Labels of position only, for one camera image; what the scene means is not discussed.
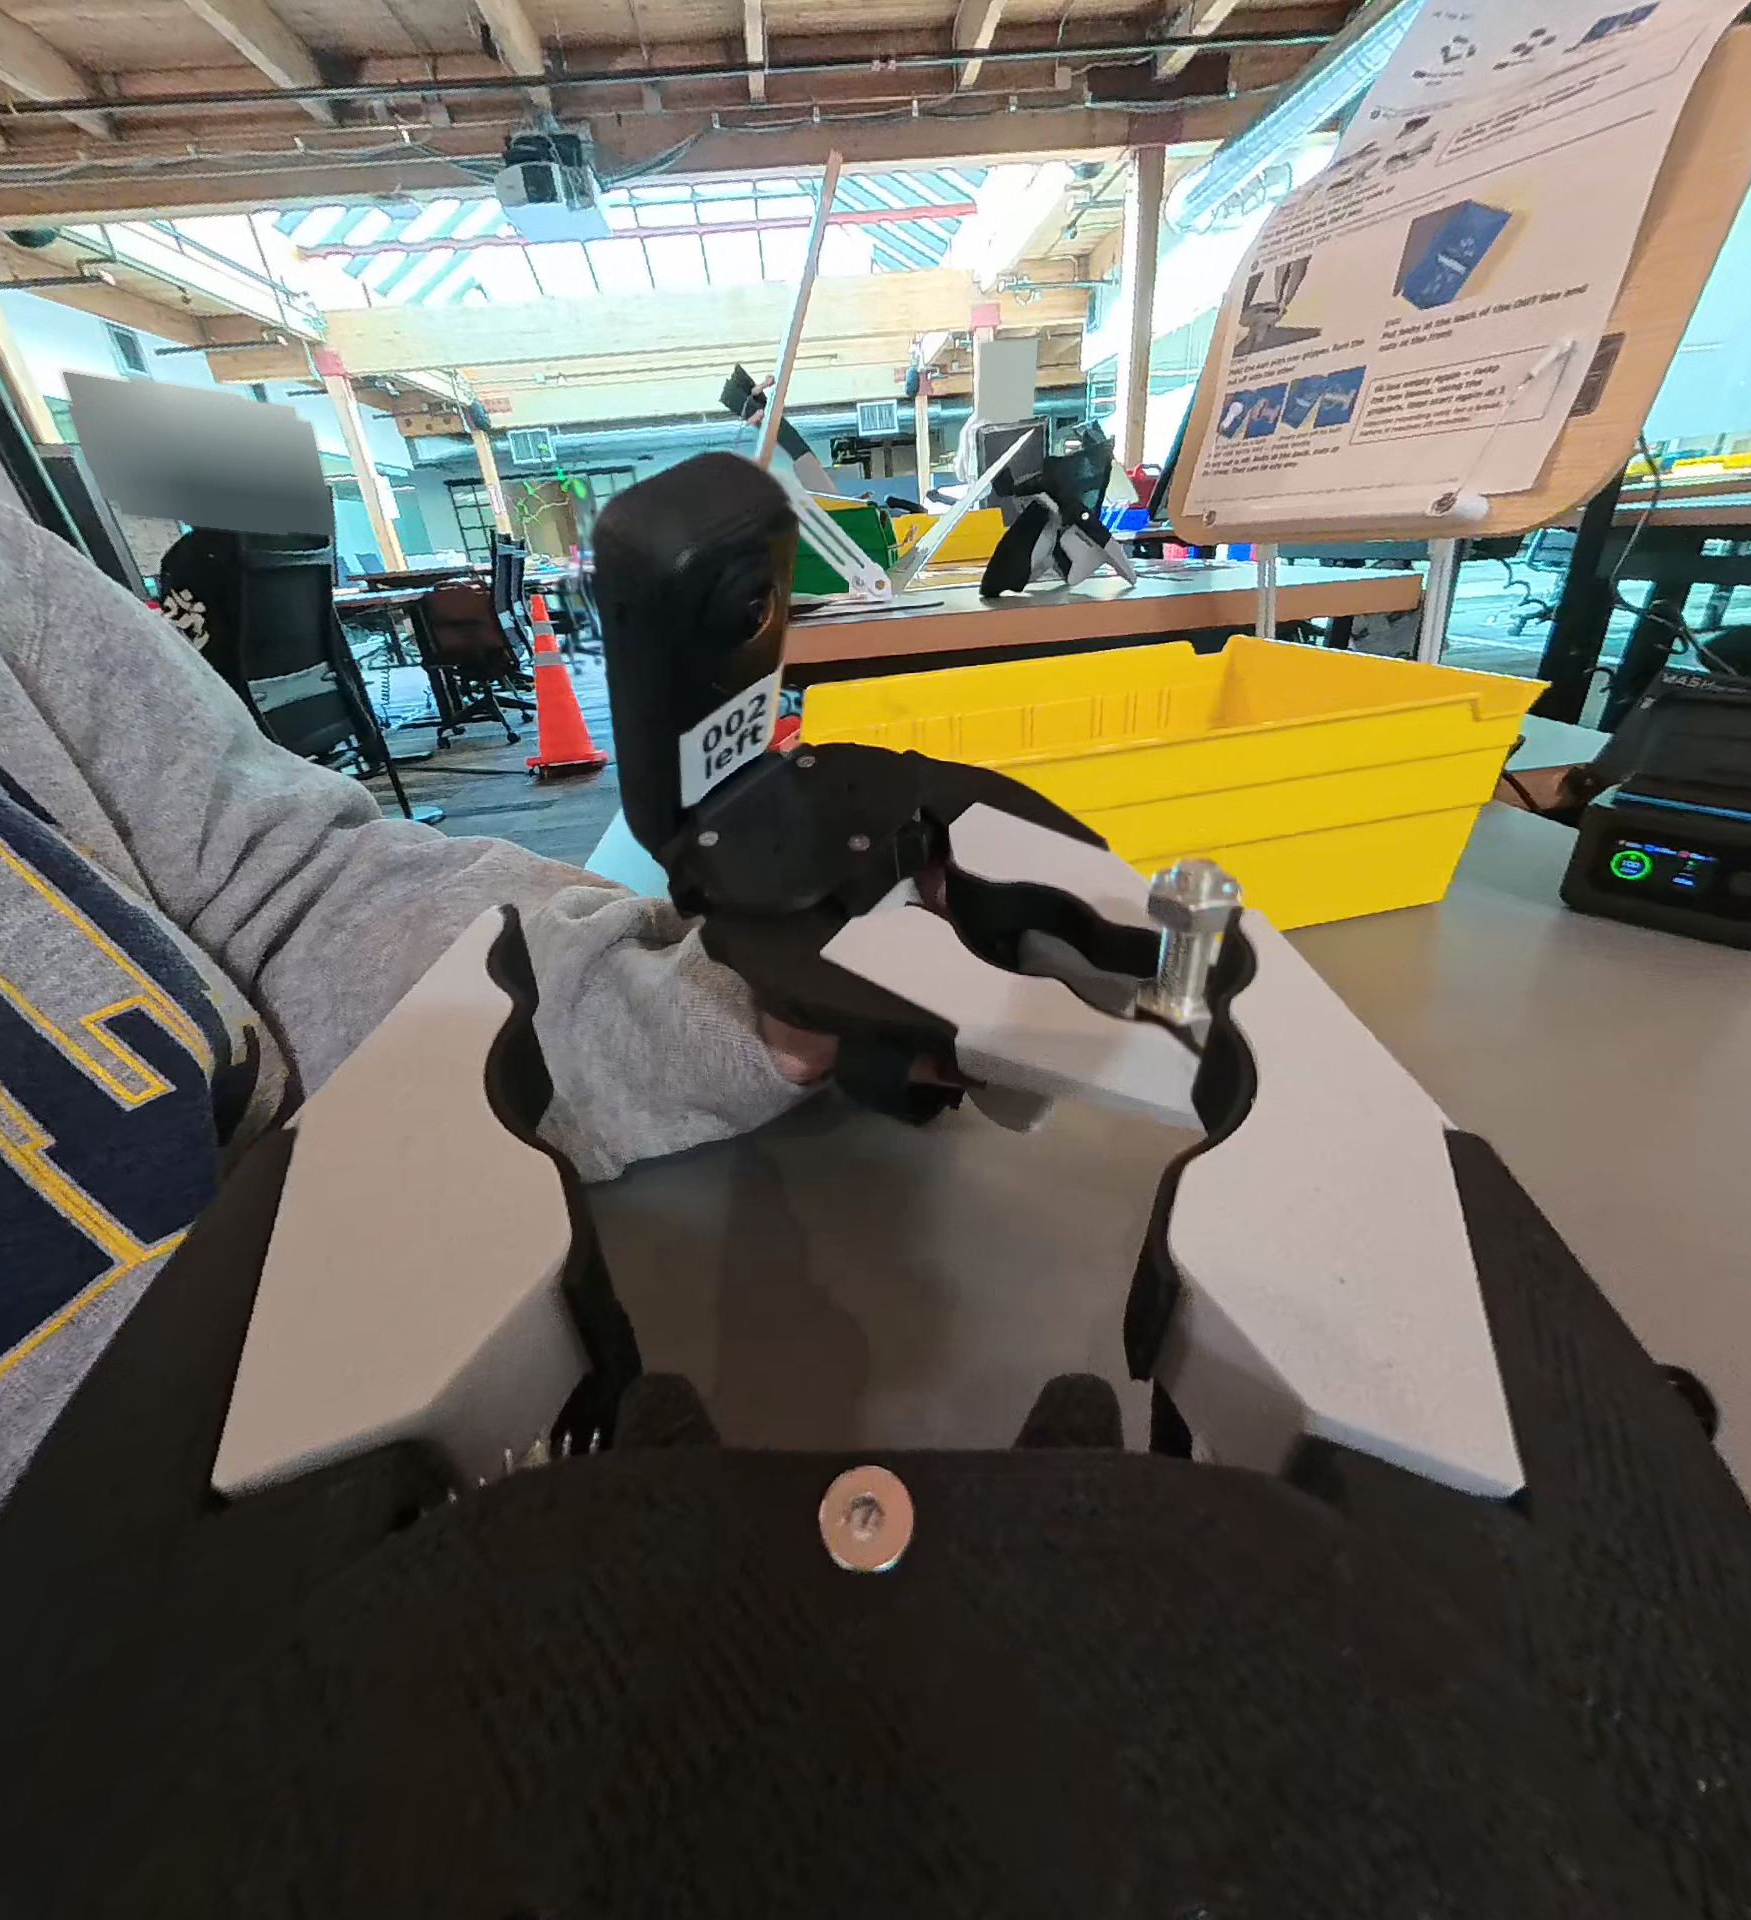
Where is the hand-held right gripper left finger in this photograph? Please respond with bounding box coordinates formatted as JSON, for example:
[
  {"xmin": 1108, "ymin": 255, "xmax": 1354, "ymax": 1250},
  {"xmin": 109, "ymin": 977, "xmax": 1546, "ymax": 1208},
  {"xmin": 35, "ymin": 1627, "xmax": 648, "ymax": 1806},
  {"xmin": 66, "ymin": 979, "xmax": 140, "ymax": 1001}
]
[{"xmin": 210, "ymin": 904, "xmax": 637, "ymax": 1501}]

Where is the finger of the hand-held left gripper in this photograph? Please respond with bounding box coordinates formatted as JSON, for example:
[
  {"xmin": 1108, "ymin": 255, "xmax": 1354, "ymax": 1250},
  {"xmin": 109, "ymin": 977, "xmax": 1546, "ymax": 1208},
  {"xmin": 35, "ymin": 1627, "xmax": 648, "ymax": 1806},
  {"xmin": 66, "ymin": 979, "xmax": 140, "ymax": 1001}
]
[
  {"xmin": 941, "ymin": 800, "xmax": 1170, "ymax": 1022},
  {"xmin": 817, "ymin": 877, "xmax": 1213, "ymax": 1133}
]

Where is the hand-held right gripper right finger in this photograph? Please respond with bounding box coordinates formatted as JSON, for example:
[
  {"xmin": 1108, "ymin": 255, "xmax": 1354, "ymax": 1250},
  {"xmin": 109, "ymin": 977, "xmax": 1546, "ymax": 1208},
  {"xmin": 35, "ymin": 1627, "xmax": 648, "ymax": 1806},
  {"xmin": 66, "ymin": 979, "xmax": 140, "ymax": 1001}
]
[{"xmin": 1122, "ymin": 899, "xmax": 1529, "ymax": 1507}]

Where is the silver hex bolt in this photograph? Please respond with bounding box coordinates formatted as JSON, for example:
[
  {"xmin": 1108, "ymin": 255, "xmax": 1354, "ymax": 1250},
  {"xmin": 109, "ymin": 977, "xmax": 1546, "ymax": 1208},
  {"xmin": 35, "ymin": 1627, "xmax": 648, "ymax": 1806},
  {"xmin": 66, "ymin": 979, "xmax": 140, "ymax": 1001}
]
[{"xmin": 1134, "ymin": 855, "xmax": 1246, "ymax": 1038}]

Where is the orange traffic cone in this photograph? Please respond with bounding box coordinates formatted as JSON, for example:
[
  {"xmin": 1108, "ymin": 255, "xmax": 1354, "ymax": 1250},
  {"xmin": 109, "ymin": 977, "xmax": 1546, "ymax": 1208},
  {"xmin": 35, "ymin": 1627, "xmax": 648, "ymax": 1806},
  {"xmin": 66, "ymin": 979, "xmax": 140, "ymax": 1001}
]
[{"xmin": 523, "ymin": 593, "xmax": 610, "ymax": 777}]

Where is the green plastic bin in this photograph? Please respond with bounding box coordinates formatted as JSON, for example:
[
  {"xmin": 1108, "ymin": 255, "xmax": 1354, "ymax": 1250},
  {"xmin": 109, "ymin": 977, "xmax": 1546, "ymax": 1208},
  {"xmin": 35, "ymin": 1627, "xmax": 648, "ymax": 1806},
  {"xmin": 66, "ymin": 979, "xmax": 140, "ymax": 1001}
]
[{"xmin": 793, "ymin": 503, "xmax": 899, "ymax": 599}]

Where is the black office chair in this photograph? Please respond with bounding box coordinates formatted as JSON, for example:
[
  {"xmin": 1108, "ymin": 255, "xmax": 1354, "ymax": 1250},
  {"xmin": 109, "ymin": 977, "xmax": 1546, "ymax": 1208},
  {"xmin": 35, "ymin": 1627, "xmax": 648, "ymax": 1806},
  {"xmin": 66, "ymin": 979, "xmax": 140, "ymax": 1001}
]
[
  {"xmin": 160, "ymin": 529, "xmax": 440, "ymax": 825},
  {"xmin": 417, "ymin": 577, "xmax": 535, "ymax": 747}
]

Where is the long wooden workbench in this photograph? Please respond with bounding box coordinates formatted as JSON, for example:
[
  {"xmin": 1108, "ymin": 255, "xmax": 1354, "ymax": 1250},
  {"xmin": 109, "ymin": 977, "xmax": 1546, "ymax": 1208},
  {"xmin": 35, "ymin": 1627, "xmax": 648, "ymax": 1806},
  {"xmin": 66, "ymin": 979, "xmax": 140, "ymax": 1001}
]
[{"xmin": 782, "ymin": 563, "xmax": 1423, "ymax": 668}]

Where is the small yellow plastic bin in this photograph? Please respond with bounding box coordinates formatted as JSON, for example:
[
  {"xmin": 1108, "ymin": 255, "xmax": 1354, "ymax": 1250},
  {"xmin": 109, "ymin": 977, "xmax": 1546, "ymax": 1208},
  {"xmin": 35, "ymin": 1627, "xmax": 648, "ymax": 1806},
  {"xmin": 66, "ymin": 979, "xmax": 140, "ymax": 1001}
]
[{"xmin": 890, "ymin": 506, "xmax": 1010, "ymax": 564}]

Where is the black white tool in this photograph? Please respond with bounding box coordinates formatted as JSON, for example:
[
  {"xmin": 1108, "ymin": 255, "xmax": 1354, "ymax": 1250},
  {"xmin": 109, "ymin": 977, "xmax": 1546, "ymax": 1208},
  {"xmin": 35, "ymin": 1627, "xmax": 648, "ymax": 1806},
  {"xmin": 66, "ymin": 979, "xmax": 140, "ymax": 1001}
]
[{"xmin": 979, "ymin": 424, "xmax": 1139, "ymax": 597}]

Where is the person's grey sweatshirt torso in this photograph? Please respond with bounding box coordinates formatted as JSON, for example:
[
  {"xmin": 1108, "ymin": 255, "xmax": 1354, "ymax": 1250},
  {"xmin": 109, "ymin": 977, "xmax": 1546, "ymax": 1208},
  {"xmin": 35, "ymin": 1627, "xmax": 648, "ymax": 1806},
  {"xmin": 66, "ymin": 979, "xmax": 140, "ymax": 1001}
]
[{"xmin": 0, "ymin": 720, "xmax": 299, "ymax": 1652}]

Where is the ceiling-mounted unit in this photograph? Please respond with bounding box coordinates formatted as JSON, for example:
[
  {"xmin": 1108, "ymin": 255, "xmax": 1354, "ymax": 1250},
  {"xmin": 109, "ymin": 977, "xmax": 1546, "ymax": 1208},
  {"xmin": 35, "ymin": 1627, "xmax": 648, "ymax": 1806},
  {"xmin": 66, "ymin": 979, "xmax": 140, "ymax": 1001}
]
[{"xmin": 491, "ymin": 132, "xmax": 614, "ymax": 243}]

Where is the white clipboard stand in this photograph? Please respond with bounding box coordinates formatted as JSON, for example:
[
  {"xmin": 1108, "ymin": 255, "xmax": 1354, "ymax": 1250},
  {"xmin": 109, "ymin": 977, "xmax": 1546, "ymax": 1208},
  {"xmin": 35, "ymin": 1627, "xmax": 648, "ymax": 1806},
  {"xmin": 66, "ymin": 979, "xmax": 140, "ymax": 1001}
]
[{"xmin": 1254, "ymin": 537, "xmax": 1461, "ymax": 662}]

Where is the black label printer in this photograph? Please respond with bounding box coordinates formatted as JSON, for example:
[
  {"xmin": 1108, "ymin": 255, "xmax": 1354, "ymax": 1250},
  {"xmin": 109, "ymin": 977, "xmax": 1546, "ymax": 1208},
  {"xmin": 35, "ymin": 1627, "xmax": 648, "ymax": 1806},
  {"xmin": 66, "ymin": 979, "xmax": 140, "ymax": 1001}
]
[{"xmin": 1559, "ymin": 668, "xmax": 1751, "ymax": 951}]

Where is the wooden clipboard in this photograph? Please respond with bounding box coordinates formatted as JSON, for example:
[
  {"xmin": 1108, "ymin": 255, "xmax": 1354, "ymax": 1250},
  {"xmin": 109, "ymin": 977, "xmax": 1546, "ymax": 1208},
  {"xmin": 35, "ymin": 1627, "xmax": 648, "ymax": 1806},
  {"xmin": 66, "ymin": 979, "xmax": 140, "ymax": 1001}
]
[{"xmin": 1168, "ymin": 21, "xmax": 1751, "ymax": 545}]

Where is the white hinged bracket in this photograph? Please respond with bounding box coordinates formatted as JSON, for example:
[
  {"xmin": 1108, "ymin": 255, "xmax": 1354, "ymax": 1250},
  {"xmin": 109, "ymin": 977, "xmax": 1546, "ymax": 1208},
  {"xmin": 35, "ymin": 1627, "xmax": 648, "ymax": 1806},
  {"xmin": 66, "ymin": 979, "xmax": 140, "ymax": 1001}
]
[{"xmin": 787, "ymin": 480, "xmax": 895, "ymax": 604}]

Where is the black frame workbench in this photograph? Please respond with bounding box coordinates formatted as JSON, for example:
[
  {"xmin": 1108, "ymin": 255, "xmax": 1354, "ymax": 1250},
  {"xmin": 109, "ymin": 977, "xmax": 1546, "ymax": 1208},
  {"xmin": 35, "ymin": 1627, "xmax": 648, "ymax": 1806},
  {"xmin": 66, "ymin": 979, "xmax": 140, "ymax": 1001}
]
[{"xmin": 1536, "ymin": 471, "xmax": 1751, "ymax": 723}]

